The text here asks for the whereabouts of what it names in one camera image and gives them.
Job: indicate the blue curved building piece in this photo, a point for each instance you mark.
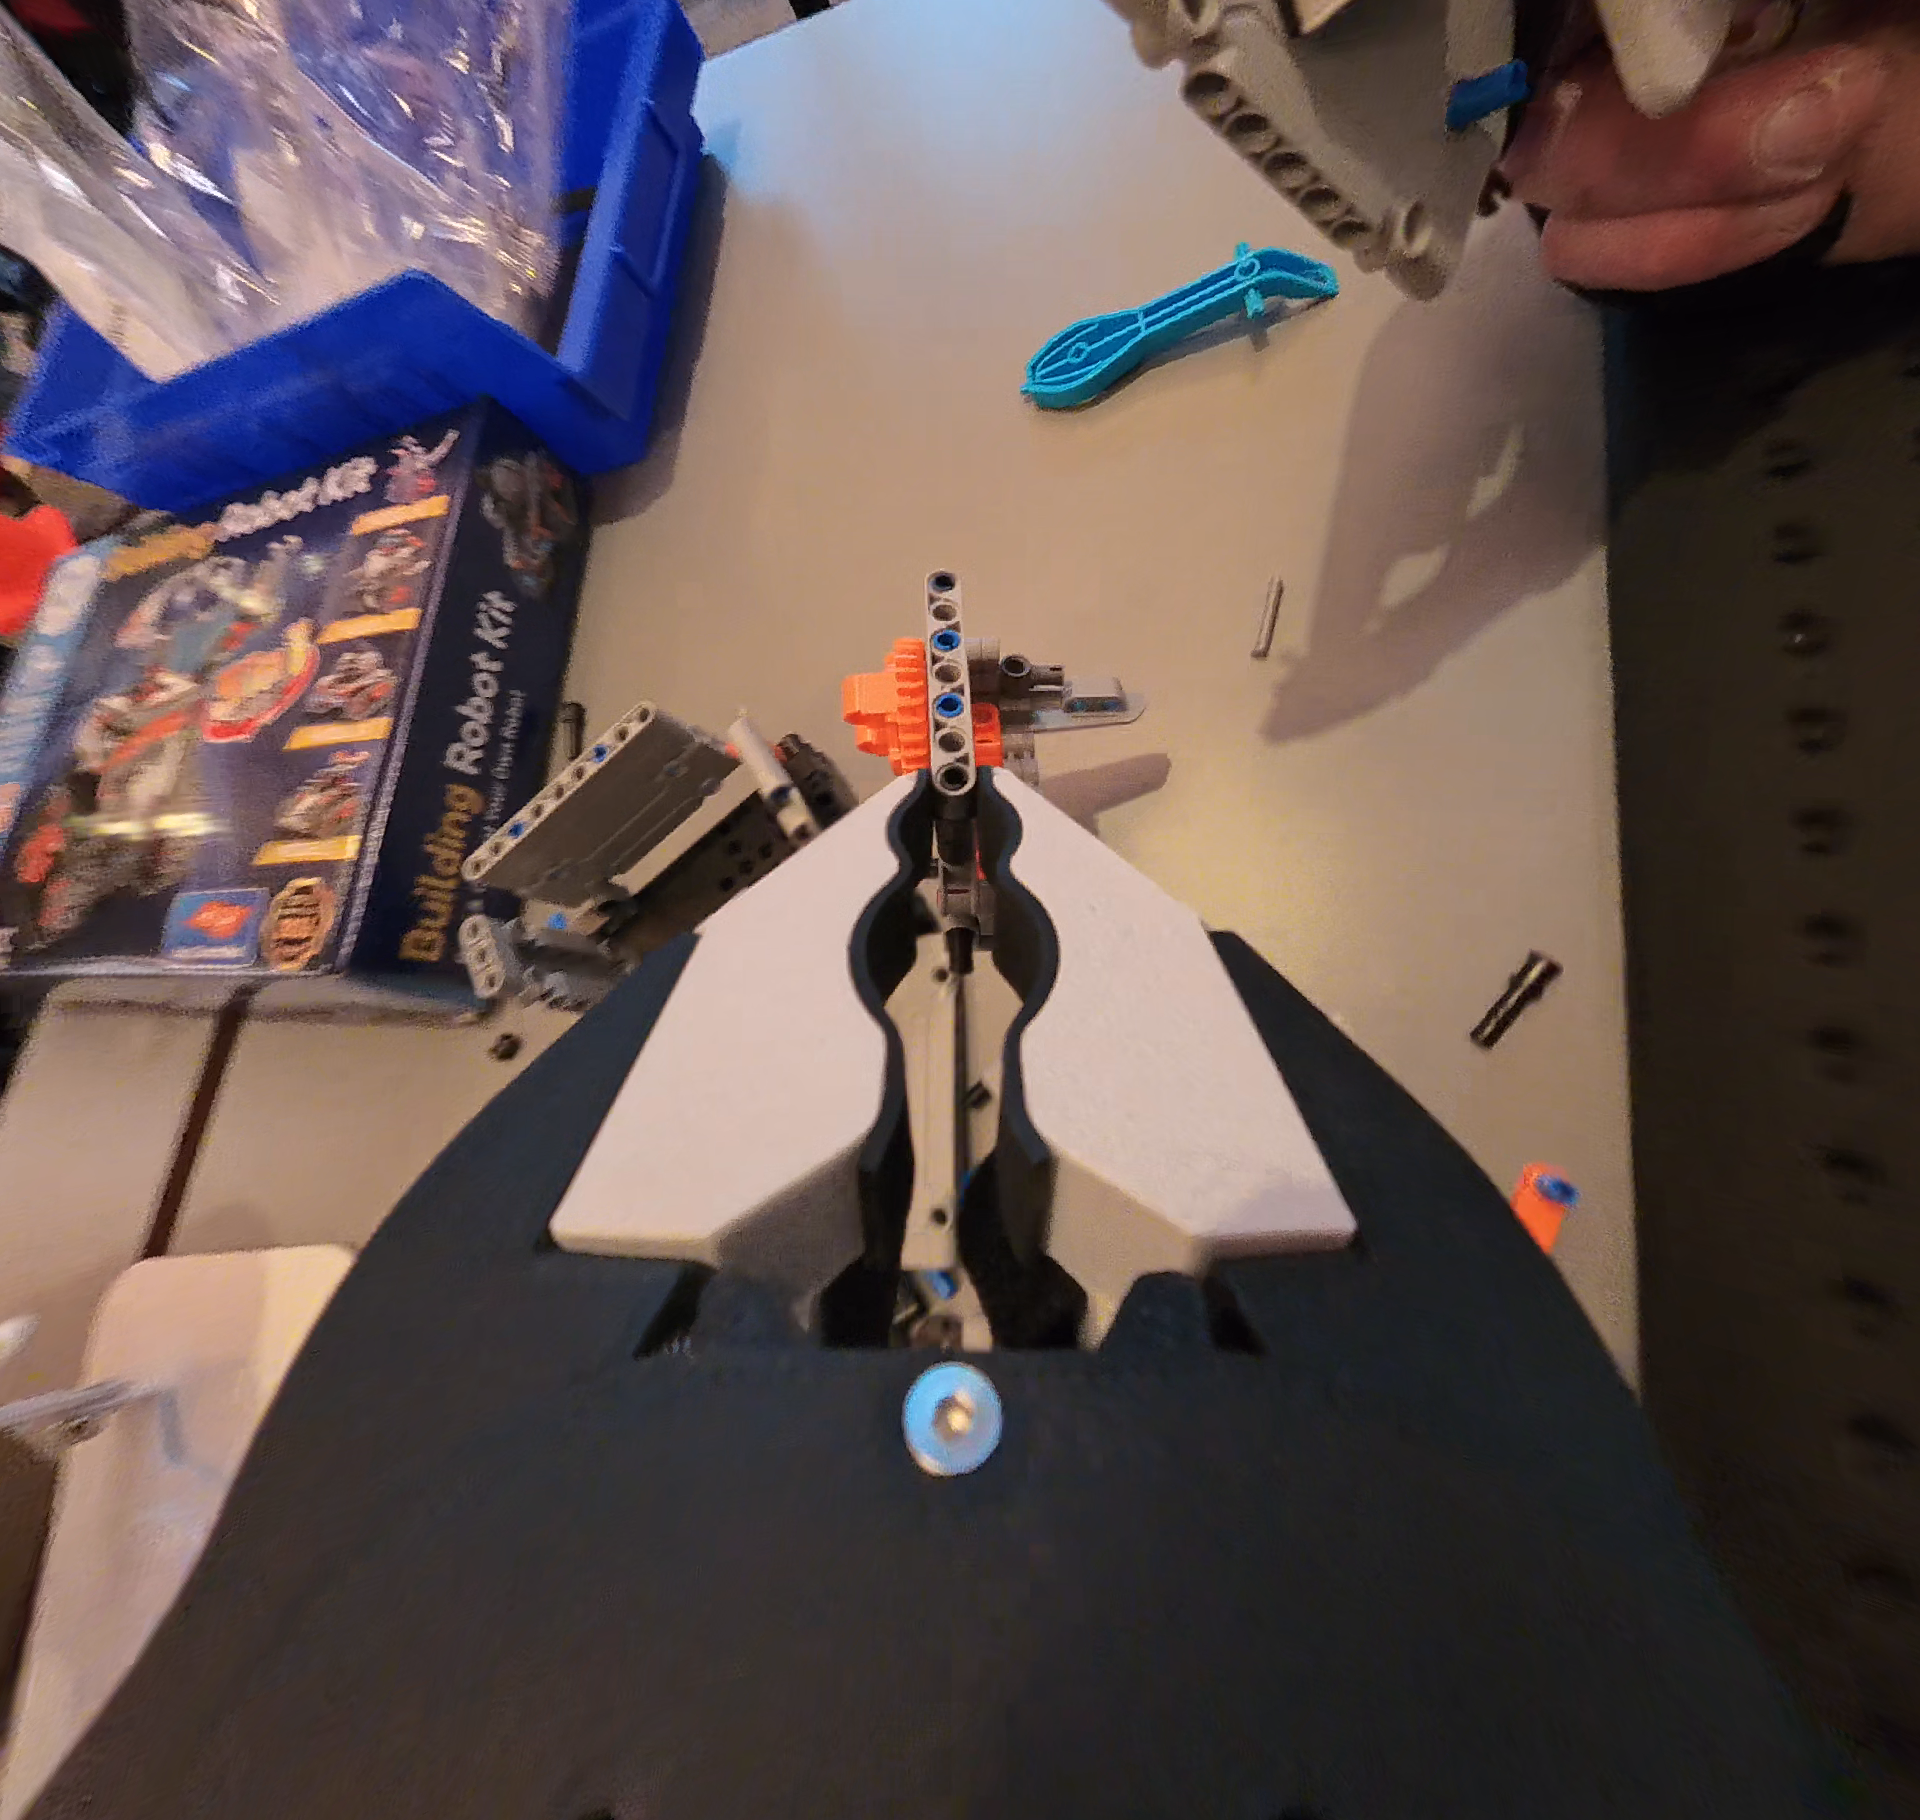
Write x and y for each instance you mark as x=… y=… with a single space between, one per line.
x=1097 y=357

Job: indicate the bundle of clear plastic bags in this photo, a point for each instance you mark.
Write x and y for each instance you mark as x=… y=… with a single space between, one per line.
x=332 y=80

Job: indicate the black connector pin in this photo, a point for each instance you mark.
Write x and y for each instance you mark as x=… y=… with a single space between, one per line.
x=1517 y=999

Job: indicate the white booklet stand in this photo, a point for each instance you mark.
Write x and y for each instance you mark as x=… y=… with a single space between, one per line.
x=211 y=1372

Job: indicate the blue plastic bin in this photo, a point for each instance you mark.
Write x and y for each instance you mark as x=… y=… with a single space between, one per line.
x=452 y=381

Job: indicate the small orange curved piece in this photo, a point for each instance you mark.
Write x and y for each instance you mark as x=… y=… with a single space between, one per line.
x=1544 y=1209

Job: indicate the short grey axle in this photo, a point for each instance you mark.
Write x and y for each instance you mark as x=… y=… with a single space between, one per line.
x=1272 y=622

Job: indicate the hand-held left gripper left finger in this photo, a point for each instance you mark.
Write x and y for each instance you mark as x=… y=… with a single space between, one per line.
x=722 y=1117

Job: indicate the blue robot kit box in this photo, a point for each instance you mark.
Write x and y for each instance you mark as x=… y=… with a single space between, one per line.
x=452 y=771

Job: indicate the grey building kit robot assembly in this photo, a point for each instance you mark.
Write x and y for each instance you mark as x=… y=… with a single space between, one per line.
x=618 y=801

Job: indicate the orange and grey wing assembly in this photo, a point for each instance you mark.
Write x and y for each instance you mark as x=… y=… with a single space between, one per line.
x=948 y=696

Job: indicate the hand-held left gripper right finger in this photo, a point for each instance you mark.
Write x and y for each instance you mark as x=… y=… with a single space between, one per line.
x=1202 y=1117

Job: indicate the long light grey building block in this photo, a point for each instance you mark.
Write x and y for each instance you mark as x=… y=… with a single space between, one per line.
x=1293 y=111

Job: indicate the black perforated mat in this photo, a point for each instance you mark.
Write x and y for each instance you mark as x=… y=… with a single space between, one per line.
x=1772 y=951

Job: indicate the person's right hand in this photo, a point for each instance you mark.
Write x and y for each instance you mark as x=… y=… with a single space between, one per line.
x=1772 y=171

